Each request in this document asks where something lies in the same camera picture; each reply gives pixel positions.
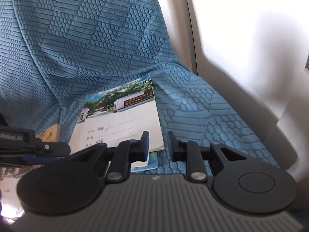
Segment blue textured sofa cover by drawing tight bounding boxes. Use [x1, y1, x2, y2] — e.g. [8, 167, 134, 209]
[1, 0, 277, 165]

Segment brown antique painting book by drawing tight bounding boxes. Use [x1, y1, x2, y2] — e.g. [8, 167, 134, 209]
[36, 124, 61, 142]

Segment scenic photo envelope bottom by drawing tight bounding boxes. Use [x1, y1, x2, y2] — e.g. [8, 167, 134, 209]
[131, 152, 158, 173]

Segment scenic photo envelope top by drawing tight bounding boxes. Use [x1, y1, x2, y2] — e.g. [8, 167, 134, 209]
[1, 166, 31, 223]

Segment scenic photo envelope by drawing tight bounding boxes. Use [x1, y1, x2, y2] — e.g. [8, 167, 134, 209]
[1, 166, 31, 223]
[69, 75, 164, 153]
[131, 152, 158, 173]

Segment white sofa armrest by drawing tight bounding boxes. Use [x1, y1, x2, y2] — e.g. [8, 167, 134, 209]
[159, 0, 300, 170]

